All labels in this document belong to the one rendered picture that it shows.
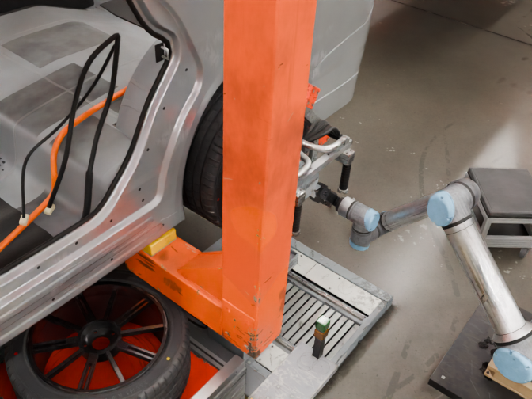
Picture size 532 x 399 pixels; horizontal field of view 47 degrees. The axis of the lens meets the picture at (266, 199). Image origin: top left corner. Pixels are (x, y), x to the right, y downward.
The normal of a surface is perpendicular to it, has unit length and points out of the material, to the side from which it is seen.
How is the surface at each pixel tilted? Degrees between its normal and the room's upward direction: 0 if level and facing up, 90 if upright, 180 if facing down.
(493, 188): 0
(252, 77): 90
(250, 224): 90
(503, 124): 0
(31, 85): 6
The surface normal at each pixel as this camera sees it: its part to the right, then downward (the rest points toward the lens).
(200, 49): 0.78, 0.43
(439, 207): -0.83, 0.26
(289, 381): 0.05, -0.76
